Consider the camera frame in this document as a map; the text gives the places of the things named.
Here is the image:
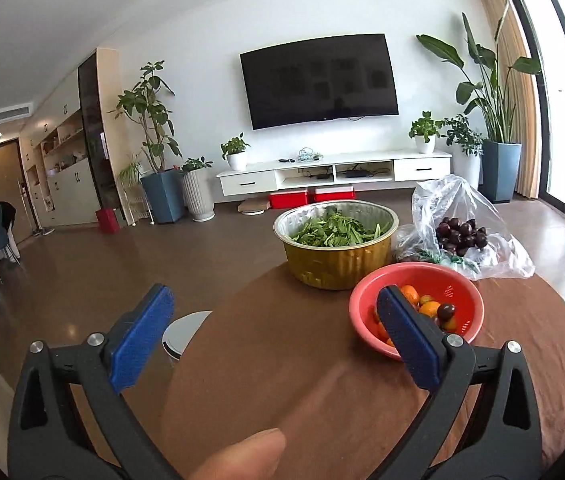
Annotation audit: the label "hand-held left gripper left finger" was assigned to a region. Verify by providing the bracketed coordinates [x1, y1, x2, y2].
[7, 283, 183, 480]

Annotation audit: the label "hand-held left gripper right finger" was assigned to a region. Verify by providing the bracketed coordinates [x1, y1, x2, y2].
[377, 284, 543, 480]

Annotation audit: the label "red plastic basin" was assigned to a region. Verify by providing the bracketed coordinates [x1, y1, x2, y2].
[349, 263, 485, 362]

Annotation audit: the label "person's left hand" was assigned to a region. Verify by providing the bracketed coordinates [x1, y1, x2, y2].
[190, 429, 287, 480]

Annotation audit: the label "white round stool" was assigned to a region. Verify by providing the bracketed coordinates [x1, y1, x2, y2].
[162, 310, 213, 361]

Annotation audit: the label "green printed plastic bag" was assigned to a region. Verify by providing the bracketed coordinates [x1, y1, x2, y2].
[397, 247, 483, 281]

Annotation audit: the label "large-leaf plant in blue pot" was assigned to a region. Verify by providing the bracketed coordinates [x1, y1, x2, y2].
[417, 0, 542, 204]

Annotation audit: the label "gold foil basin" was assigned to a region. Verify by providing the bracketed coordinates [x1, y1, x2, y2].
[273, 200, 400, 291]

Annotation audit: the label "pile of dark plums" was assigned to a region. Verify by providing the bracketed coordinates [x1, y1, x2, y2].
[435, 216, 489, 257]

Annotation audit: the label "glass sliding door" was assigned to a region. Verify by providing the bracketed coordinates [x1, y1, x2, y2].
[505, 0, 565, 241]

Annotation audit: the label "red floor box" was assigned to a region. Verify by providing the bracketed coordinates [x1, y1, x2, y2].
[95, 208, 122, 234]

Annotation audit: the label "green leafy vegetables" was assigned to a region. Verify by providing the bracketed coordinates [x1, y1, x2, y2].
[290, 205, 392, 248]

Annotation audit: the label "brown tablecloth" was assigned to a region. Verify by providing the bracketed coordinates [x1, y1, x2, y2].
[160, 260, 565, 480]

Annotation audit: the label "beige curtain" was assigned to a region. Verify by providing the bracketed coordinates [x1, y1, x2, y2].
[477, 0, 546, 201]

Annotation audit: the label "bushy plant in white pot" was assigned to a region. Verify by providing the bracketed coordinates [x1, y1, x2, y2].
[443, 114, 484, 192]

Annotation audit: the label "clear plastic bag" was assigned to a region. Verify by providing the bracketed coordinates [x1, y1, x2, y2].
[393, 174, 536, 281]

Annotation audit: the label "tall plant in blue pot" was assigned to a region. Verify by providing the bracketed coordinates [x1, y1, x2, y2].
[108, 61, 186, 224]

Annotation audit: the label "spindly plant on white rack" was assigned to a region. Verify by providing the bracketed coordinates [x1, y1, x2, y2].
[116, 152, 156, 226]

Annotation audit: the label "plant in white ribbed pot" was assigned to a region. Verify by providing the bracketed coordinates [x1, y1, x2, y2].
[180, 157, 216, 222]

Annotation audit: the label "red storage box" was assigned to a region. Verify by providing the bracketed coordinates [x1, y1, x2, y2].
[314, 186, 356, 203]
[268, 189, 311, 210]

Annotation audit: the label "round flat floor device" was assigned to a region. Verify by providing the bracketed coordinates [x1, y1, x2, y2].
[237, 197, 272, 216]

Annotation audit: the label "small plant in white pot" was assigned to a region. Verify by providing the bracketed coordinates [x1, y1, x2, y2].
[409, 111, 446, 155]
[220, 133, 252, 172]

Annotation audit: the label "white television cabinet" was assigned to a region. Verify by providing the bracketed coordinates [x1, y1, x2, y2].
[216, 150, 452, 197]

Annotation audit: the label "brown entrance door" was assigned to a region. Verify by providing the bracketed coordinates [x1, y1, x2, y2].
[0, 139, 33, 243]

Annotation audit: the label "dark glass cabinet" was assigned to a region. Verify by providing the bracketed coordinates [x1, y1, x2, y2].
[77, 49, 123, 211]

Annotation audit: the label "ceiling air vent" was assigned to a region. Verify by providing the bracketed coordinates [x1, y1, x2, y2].
[0, 104, 32, 126]

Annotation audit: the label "beige wall cabinet unit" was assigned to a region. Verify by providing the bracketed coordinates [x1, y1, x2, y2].
[17, 110, 106, 228]

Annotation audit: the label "black wall television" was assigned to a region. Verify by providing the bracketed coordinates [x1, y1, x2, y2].
[240, 33, 399, 131]

